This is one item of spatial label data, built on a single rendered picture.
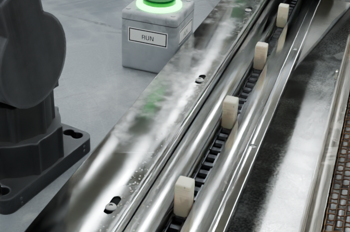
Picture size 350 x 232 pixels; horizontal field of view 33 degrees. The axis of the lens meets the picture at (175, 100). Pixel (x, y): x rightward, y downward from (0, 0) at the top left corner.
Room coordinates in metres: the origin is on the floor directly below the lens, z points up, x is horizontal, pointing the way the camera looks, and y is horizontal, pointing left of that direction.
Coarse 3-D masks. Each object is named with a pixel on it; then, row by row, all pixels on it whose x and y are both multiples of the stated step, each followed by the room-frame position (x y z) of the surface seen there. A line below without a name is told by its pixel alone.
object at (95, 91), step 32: (64, 0) 0.87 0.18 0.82; (96, 0) 0.88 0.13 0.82; (128, 0) 0.88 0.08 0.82; (192, 0) 0.90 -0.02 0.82; (288, 0) 0.92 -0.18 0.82; (96, 32) 0.75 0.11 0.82; (320, 32) 0.80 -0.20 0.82; (64, 64) 0.65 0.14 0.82; (96, 64) 0.66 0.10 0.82; (64, 96) 0.57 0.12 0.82; (96, 96) 0.58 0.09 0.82; (128, 96) 0.58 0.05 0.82; (96, 128) 0.51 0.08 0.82; (0, 224) 0.36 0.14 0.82
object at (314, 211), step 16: (336, 80) 0.49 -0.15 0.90; (336, 96) 0.47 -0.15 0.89; (336, 112) 0.45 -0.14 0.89; (336, 128) 0.42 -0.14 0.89; (320, 144) 0.38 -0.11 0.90; (336, 144) 0.40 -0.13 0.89; (320, 160) 0.37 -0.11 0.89; (336, 160) 0.38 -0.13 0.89; (320, 176) 0.35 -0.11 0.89; (320, 192) 0.33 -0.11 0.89; (336, 192) 0.34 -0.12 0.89; (304, 208) 0.31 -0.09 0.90; (320, 208) 0.32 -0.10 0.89; (336, 208) 0.32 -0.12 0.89; (304, 224) 0.29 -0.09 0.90; (320, 224) 0.30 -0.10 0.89
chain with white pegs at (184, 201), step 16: (288, 16) 0.80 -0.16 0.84; (272, 32) 0.74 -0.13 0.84; (256, 48) 0.63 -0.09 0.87; (272, 48) 0.69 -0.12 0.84; (256, 64) 0.63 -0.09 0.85; (256, 80) 0.60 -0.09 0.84; (240, 96) 0.56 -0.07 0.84; (224, 112) 0.49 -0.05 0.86; (240, 112) 0.52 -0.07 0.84; (224, 128) 0.49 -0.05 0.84; (208, 160) 0.44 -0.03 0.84; (192, 176) 0.41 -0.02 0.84; (176, 192) 0.36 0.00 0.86; (192, 192) 0.36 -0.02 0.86; (176, 208) 0.36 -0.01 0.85; (176, 224) 0.35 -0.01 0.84
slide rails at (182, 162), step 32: (256, 32) 0.71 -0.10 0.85; (288, 32) 0.72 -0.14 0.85; (224, 96) 0.54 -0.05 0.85; (256, 96) 0.54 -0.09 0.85; (192, 128) 0.47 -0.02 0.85; (192, 160) 0.42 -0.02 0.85; (224, 160) 0.42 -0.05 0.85; (160, 192) 0.38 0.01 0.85; (224, 192) 0.38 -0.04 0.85; (128, 224) 0.34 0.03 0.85; (160, 224) 0.34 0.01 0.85; (192, 224) 0.34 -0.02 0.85
